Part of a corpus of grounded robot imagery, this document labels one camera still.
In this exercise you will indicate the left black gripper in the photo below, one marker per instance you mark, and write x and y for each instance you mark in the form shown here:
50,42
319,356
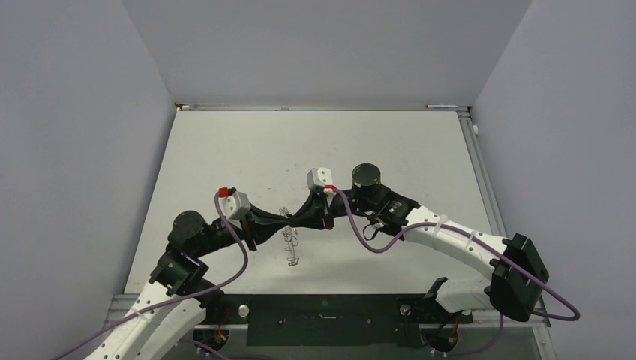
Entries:
257,225

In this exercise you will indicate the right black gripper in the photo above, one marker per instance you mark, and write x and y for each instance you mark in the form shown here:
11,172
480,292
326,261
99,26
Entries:
316,211

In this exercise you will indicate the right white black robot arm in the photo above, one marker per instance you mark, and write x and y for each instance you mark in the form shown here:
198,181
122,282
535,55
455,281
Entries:
511,273

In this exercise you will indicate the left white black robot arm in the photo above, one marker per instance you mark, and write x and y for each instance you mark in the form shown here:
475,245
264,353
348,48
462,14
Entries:
177,294

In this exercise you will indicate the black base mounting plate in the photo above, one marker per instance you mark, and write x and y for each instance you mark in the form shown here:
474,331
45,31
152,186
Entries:
326,320

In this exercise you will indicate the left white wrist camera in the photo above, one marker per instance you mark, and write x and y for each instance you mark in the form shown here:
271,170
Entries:
235,206

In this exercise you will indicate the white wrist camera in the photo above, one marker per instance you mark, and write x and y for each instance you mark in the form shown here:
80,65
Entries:
318,179
235,206

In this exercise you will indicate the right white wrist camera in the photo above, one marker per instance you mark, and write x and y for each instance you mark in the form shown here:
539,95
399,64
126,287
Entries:
318,179

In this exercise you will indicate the marker pen at wall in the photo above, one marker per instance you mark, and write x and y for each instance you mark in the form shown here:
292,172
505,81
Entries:
441,106

